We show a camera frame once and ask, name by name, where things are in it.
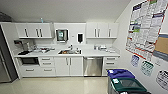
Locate stainless steel dishwasher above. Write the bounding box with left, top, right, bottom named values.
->
left=83, top=56, right=104, bottom=77

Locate chrome sink faucet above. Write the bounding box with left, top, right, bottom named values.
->
left=67, top=44, right=74, bottom=52

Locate steel sink basin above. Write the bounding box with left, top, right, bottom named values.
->
left=58, top=49, right=82, bottom=55

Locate stack of white plates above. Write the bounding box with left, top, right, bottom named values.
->
left=98, top=44, right=108, bottom=51

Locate white two-door sink cabinet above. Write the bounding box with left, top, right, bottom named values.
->
left=54, top=56, right=84, bottom=77

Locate steel paper towel dispenser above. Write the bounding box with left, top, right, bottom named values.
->
left=55, top=28, right=69, bottom=43

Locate dish rack with utensils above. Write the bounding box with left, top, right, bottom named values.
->
left=35, top=47, right=56, bottom=54

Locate black built-in microwave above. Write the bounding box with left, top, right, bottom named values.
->
left=20, top=56, right=40, bottom=66

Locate grey dark-lidded waste bin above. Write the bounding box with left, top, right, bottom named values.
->
left=108, top=77, right=149, bottom=94

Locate white wide base drawer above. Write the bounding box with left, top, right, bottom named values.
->
left=19, top=65, right=40, bottom=78

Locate stainless steel refrigerator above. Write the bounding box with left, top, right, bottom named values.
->
left=0, top=21, right=18, bottom=84

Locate black wall soap dispenser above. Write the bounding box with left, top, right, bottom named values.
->
left=76, top=32, right=84, bottom=44

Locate large red-edged wall poster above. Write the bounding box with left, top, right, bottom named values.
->
left=125, top=0, right=168, bottom=62

